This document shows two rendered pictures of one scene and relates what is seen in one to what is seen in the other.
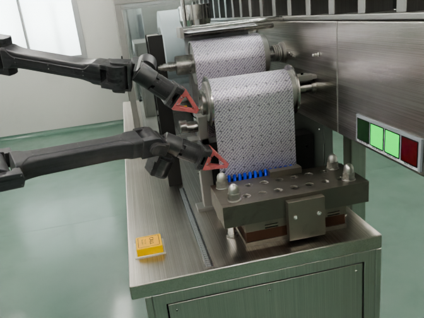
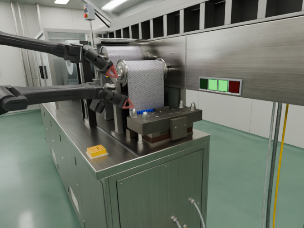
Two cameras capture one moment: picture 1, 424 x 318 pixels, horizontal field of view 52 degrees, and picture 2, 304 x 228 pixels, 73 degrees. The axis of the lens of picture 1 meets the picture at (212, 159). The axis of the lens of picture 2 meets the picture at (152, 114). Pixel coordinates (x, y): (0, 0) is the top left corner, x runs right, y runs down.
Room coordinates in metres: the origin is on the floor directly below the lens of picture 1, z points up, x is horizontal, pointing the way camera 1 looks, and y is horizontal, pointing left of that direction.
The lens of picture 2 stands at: (0.14, 0.31, 1.32)
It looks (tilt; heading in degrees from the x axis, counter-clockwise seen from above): 15 degrees down; 336
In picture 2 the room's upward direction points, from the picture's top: 2 degrees counter-clockwise
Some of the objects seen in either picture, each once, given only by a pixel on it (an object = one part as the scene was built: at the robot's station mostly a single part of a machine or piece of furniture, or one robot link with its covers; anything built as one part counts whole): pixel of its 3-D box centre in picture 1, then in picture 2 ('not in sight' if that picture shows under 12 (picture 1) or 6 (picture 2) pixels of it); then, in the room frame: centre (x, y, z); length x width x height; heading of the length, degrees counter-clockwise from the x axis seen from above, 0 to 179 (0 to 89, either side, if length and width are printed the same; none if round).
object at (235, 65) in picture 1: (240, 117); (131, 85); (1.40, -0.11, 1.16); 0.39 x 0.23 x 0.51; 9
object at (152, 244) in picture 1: (149, 245); (96, 150); (1.05, 0.20, 0.91); 0.07 x 0.07 x 0.02; 9
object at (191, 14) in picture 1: (194, 12); (93, 38); (1.98, 0.01, 1.50); 0.14 x 0.14 x 0.06
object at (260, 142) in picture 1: (257, 147); (147, 97); (1.21, -0.14, 1.11); 0.23 x 0.01 x 0.18; 99
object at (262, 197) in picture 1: (287, 193); (165, 118); (1.10, -0.20, 1.00); 0.40 x 0.16 x 0.06; 99
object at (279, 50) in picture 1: (273, 53); (143, 57); (1.55, -0.25, 1.33); 0.07 x 0.07 x 0.07; 9
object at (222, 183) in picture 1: (221, 180); (134, 112); (1.12, -0.02, 1.05); 0.04 x 0.04 x 0.04
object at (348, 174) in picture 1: (348, 171); (192, 106); (1.08, -0.36, 1.05); 0.04 x 0.04 x 0.04
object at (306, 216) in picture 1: (306, 217); (179, 128); (1.01, -0.23, 0.96); 0.10 x 0.03 x 0.11; 99
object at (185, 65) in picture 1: (184, 64); (100, 58); (1.49, 0.06, 1.33); 0.06 x 0.06 x 0.06; 9
